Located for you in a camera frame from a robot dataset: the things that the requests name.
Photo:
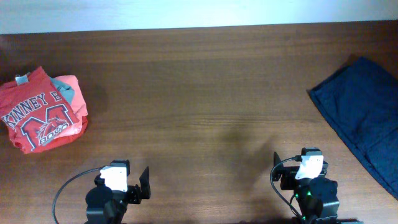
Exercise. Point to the navy blue shorts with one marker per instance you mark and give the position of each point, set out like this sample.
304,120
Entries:
359,102

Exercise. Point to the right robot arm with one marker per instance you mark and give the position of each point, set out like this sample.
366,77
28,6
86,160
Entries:
316,202

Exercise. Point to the red printed t-shirt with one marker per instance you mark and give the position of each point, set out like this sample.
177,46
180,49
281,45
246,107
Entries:
32,116

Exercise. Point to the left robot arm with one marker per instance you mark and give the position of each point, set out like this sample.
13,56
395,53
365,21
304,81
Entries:
108,201

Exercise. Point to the grey folded garment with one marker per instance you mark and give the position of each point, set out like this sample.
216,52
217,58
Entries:
63,90

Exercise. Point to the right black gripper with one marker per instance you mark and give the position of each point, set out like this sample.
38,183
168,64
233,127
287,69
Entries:
289,174

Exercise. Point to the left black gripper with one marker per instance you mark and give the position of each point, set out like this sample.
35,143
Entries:
134,191

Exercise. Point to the salmon pink folded garment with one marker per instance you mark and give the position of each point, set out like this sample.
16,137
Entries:
78,105

